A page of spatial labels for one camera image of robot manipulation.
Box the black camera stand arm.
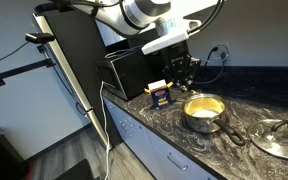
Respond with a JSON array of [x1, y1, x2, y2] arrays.
[[0, 43, 57, 93]]

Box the black power cable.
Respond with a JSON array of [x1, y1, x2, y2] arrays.
[[193, 46, 230, 85]]

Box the silver drawer handle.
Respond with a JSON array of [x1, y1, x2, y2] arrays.
[[166, 152, 189, 172], [118, 117, 129, 128]]

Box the black and silver microwave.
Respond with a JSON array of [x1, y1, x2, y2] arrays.
[[96, 49, 158, 102]]

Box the steel saucepan with black handle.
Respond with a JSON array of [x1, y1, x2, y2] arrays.
[[182, 93, 247, 147]]

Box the black refrigerator silver edge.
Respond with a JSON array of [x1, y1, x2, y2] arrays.
[[33, 2, 124, 150]]

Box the black camera on stand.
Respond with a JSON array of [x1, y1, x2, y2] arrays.
[[25, 31, 56, 45]]

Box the white wall outlet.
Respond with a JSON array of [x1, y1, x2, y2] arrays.
[[211, 41, 232, 63]]

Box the blue pasta box yellow flaps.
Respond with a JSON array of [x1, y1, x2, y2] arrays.
[[143, 79, 174, 111]]

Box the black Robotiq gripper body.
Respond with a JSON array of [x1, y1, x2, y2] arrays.
[[157, 39, 202, 80]]

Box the dark low furniture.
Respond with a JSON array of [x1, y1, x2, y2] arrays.
[[0, 128, 29, 180]]

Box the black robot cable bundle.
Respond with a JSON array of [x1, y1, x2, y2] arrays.
[[186, 0, 226, 36]]

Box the grey lower cabinet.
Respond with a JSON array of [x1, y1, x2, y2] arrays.
[[102, 95, 219, 180]]

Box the glass pot lid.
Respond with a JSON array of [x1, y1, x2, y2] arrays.
[[247, 118, 288, 163]]

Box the white hanging cable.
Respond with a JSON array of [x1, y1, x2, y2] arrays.
[[98, 80, 114, 180]]

